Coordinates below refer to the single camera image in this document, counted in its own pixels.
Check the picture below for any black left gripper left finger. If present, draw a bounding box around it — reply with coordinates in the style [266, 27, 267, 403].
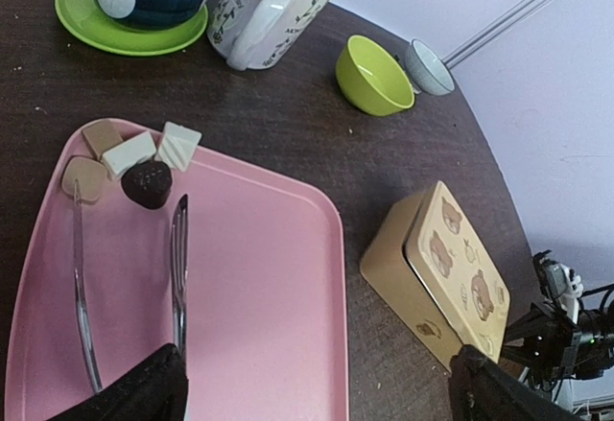
[54, 343, 188, 421]

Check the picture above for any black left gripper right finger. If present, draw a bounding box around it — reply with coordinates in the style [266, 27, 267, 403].
[449, 343, 595, 420]

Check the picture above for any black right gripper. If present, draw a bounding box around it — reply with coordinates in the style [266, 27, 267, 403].
[503, 303, 613, 381]

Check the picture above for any bear print tin lid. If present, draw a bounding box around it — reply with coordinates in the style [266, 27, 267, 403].
[403, 181, 509, 362]

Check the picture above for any dark heart chocolate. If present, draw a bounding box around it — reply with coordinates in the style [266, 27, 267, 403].
[121, 161, 173, 210]

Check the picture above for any white chocolate bar piece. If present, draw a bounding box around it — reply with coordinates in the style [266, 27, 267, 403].
[101, 131, 156, 180]

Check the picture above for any white ridged chocolate square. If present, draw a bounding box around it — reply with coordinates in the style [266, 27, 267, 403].
[154, 122, 202, 172]

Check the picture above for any light brown chocolate square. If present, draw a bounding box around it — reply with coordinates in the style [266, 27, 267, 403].
[82, 119, 123, 160]

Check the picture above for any pink plastic tray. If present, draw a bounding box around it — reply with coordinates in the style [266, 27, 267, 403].
[4, 132, 349, 420]

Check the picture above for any tan tin box base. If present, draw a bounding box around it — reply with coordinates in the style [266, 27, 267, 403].
[360, 194, 461, 368]

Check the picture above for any light blue patterned bowl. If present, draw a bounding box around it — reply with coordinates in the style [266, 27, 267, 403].
[403, 39, 456, 96]

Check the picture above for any lime green bowl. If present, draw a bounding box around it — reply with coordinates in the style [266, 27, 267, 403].
[335, 35, 415, 117]

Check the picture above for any green saucer plate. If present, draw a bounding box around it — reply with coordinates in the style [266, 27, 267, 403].
[55, 0, 208, 57]

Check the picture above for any floral white mug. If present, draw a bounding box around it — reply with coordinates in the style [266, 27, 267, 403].
[207, 0, 330, 71]

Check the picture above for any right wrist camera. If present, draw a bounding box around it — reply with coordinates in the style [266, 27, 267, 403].
[532, 250, 584, 323]

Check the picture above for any right rear aluminium frame post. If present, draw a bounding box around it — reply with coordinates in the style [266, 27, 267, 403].
[443, 0, 554, 69]

